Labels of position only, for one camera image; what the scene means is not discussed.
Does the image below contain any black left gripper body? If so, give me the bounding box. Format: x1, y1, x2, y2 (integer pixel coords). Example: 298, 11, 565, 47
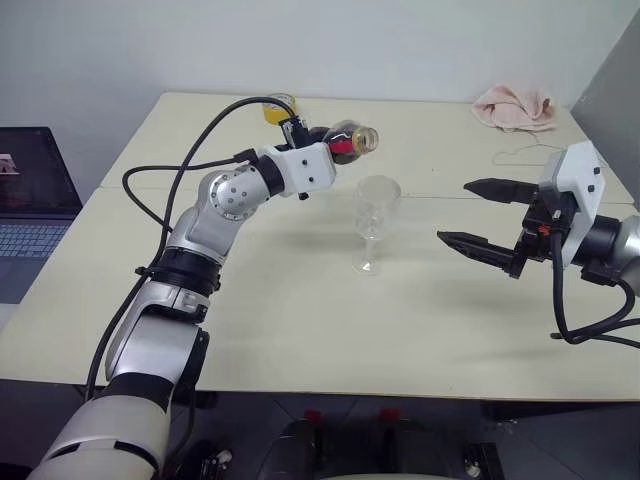
280, 114, 327, 151

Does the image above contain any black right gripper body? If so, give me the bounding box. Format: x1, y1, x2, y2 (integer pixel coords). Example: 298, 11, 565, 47
506, 184, 572, 279

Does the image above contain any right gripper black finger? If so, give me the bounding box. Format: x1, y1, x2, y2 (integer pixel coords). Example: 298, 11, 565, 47
462, 176, 541, 205
435, 229, 519, 272

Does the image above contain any cola bottle with yellow cap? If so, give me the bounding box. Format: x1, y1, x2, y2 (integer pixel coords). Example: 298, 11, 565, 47
319, 119, 382, 168

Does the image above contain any clear wine glass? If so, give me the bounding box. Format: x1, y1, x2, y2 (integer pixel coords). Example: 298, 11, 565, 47
350, 174, 403, 277

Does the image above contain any yellow tape roll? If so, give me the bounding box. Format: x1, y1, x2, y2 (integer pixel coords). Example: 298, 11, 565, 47
261, 91, 298, 127

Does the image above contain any pink towel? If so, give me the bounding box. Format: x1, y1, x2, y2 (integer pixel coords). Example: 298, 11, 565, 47
471, 84, 558, 134

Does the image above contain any dark rounded shape red cap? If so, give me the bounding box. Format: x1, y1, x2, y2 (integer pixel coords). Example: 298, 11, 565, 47
378, 407, 437, 480
278, 409, 324, 480

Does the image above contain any black foot with white knob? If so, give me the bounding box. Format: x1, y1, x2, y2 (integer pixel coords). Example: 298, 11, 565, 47
192, 439, 235, 480
461, 441, 502, 480

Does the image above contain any dark laptop computer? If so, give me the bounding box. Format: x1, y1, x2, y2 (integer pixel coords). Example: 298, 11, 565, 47
0, 126, 84, 306

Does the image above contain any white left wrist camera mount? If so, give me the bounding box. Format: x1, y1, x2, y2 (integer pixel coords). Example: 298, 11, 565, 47
271, 141, 338, 197

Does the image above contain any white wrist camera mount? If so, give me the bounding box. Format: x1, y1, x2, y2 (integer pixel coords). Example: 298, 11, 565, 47
541, 140, 608, 269
271, 141, 338, 197

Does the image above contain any thin wire clothes hanger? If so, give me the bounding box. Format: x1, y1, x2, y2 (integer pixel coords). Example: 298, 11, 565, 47
493, 141, 567, 167

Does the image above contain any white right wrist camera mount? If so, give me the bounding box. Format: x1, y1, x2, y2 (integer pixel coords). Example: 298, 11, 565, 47
541, 140, 608, 269

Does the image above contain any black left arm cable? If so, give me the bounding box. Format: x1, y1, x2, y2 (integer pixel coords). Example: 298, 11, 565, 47
83, 96, 302, 402

